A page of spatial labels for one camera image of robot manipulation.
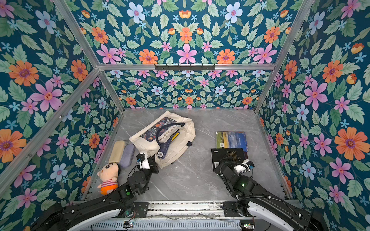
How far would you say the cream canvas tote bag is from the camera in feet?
2.77

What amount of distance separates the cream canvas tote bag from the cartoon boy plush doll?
0.17 metres

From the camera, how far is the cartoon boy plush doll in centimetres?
77
